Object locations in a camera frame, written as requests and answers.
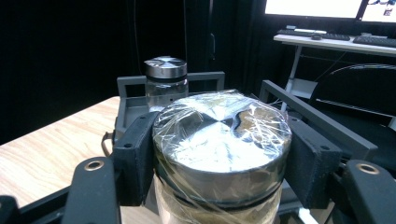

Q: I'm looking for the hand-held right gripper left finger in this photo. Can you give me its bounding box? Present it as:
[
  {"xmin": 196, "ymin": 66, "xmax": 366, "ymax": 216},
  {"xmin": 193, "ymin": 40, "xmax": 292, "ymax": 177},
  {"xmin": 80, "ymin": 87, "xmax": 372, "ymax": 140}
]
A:
[{"xmin": 112, "ymin": 111, "xmax": 161, "ymax": 207}]

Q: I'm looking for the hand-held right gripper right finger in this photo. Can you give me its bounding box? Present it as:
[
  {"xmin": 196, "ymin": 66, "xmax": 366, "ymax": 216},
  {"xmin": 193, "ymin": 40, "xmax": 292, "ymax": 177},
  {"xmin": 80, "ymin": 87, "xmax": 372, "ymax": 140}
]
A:
[{"xmin": 284, "ymin": 116, "xmax": 344, "ymax": 210}]

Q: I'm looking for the dark grey corner rack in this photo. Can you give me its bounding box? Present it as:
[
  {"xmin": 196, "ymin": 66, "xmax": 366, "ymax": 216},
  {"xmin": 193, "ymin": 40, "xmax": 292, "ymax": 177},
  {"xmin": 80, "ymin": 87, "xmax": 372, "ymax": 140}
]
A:
[{"xmin": 101, "ymin": 71, "xmax": 379, "ymax": 218}]

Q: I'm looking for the glass jar with white contents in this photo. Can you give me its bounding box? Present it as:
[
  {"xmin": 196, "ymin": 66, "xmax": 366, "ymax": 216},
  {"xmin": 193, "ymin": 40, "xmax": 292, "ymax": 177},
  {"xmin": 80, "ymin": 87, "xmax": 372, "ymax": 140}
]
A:
[{"xmin": 143, "ymin": 55, "xmax": 190, "ymax": 113}]

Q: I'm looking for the glass jar with brown contents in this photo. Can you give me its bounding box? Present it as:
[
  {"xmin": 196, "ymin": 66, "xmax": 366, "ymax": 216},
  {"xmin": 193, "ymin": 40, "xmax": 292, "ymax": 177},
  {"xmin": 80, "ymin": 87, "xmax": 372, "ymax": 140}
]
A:
[{"xmin": 151, "ymin": 89, "xmax": 293, "ymax": 224}]

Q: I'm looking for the black folding chair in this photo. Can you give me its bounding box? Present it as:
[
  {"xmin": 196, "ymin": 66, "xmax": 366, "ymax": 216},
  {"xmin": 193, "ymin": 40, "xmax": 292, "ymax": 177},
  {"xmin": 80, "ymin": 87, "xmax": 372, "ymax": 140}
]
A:
[{"xmin": 307, "ymin": 63, "xmax": 396, "ymax": 172}]

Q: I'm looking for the white desk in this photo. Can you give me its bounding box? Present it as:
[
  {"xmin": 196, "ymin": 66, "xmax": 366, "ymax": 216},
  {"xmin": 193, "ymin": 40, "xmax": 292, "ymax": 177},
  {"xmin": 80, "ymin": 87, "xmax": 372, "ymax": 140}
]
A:
[{"xmin": 273, "ymin": 34, "xmax": 396, "ymax": 113}]

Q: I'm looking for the black keyboard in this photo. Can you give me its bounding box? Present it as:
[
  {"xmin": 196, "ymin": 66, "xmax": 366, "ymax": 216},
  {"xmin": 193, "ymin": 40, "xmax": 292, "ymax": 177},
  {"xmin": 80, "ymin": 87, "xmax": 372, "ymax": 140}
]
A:
[
  {"xmin": 276, "ymin": 28, "xmax": 351, "ymax": 42},
  {"xmin": 353, "ymin": 35, "xmax": 396, "ymax": 49}
]

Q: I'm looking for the computer monitor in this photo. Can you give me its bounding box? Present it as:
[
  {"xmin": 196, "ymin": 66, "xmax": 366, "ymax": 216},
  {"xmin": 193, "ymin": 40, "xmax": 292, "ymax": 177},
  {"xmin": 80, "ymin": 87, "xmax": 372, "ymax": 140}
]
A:
[
  {"xmin": 264, "ymin": 0, "xmax": 364, "ymax": 20},
  {"xmin": 361, "ymin": 0, "xmax": 396, "ymax": 23}
]

